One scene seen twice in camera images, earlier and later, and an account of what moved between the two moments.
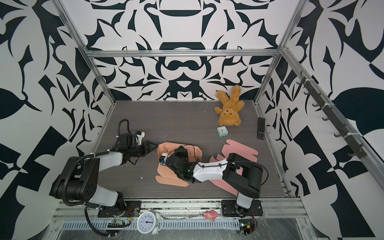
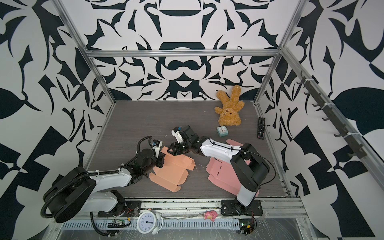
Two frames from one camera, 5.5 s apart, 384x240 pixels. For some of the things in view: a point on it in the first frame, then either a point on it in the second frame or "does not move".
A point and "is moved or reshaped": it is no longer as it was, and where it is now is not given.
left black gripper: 149,148 → 160,159
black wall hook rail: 357,151 does not move
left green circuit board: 116,223 does not move
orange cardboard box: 167,176 is moved or reshaped
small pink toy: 211,214 does not move
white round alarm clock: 149,222 does not move
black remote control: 261,128 does not move
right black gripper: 183,153 → 175,148
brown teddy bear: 229,113 does not move
